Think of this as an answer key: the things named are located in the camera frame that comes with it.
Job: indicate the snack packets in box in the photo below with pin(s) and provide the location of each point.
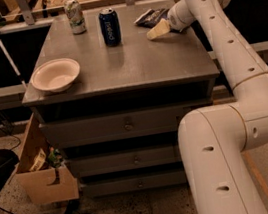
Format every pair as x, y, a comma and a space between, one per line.
44, 160

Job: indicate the blue chip bag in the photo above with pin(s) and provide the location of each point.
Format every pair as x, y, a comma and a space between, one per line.
150, 18

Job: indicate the grey drawer cabinet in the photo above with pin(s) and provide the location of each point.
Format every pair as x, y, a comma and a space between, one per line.
117, 123

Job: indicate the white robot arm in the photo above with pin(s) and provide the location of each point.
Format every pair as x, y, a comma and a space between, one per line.
212, 138

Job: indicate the wooden box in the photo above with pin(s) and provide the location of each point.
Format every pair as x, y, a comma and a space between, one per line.
44, 186

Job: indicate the blue pepsi can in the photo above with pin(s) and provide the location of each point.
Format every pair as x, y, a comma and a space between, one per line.
109, 25

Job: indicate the green white soda can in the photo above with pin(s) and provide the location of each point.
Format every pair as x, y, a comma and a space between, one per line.
75, 16

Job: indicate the white paper bowl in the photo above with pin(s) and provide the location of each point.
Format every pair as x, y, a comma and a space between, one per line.
55, 75

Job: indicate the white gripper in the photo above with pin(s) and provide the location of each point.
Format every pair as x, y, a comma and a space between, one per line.
173, 21

